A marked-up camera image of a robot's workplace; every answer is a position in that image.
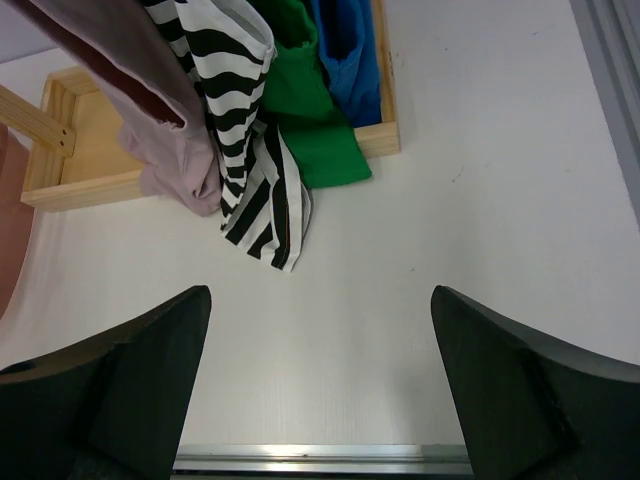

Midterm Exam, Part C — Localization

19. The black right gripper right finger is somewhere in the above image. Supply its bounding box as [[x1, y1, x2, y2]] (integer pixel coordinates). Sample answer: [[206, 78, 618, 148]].
[[431, 286, 639, 479]]

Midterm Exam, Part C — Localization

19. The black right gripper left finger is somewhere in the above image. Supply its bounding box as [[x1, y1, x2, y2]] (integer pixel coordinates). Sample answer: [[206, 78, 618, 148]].
[[1, 286, 211, 479]]

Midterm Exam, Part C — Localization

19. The green tank top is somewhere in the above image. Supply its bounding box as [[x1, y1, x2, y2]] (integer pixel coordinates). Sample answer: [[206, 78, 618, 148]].
[[251, 1, 372, 189]]

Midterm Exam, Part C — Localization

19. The mauve tank top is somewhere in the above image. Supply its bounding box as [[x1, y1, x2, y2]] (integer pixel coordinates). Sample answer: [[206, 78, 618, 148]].
[[11, 1, 222, 216]]

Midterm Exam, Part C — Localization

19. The black white striped tank top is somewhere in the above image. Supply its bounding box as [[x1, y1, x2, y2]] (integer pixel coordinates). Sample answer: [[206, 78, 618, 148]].
[[142, 1, 310, 272]]

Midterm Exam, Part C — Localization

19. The blue tank top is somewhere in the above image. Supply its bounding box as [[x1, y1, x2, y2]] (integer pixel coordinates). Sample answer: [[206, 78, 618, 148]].
[[310, 0, 381, 128]]

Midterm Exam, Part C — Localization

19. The pink translucent plastic basin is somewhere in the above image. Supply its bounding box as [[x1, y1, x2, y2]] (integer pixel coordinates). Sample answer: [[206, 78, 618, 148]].
[[1, 124, 34, 316]]

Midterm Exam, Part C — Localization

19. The wooden clothes rack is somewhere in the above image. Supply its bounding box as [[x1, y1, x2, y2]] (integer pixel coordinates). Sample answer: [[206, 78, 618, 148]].
[[0, 0, 403, 214]]

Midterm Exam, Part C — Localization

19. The aluminium rail base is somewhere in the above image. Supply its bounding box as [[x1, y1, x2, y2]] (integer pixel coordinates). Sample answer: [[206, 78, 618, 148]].
[[173, 444, 473, 477]]

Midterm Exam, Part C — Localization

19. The aluminium frame post right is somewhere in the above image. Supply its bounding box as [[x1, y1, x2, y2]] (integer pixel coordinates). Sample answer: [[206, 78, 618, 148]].
[[570, 0, 639, 212]]

